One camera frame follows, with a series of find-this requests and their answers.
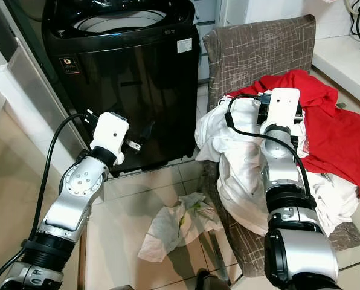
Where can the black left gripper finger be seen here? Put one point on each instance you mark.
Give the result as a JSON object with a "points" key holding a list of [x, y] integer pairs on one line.
{"points": [[147, 133], [93, 120]]}

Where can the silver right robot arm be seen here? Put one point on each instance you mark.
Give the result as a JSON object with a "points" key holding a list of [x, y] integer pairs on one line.
{"points": [[279, 172]]}

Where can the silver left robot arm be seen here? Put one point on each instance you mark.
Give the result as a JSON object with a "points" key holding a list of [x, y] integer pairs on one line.
{"points": [[80, 184]]}

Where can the black top-load washing machine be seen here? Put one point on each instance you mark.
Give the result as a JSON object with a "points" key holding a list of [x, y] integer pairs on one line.
{"points": [[131, 84]]}

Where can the brown patterned fabric armchair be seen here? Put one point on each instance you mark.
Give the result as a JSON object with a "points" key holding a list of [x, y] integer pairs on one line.
{"points": [[258, 54]]}

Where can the orange washer logo sticker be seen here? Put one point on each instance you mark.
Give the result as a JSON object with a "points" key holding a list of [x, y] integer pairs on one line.
{"points": [[69, 65]]}

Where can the white garment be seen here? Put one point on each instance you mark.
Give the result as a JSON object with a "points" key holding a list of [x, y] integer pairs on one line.
{"points": [[234, 181]]}

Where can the red garment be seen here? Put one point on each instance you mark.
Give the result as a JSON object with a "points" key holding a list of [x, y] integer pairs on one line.
{"points": [[337, 145]]}

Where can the white stone ledge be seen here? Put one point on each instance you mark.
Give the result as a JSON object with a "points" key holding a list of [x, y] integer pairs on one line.
{"points": [[346, 69]]}

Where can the white crumpled floor cloth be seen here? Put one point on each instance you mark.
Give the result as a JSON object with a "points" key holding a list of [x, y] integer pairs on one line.
{"points": [[168, 229]]}

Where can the white washer label sticker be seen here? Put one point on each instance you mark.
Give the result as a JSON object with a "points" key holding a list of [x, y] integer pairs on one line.
{"points": [[184, 45]]}

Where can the black robot right foot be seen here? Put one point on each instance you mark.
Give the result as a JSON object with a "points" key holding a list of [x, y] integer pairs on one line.
{"points": [[210, 283]]}

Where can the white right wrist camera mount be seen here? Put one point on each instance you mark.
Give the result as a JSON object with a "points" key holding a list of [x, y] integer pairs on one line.
{"points": [[284, 109]]}

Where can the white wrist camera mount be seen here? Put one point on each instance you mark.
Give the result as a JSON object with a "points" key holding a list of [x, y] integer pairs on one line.
{"points": [[109, 136], [284, 109]]}

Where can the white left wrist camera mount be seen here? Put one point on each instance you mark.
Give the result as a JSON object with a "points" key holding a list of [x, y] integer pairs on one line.
{"points": [[109, 136]]}

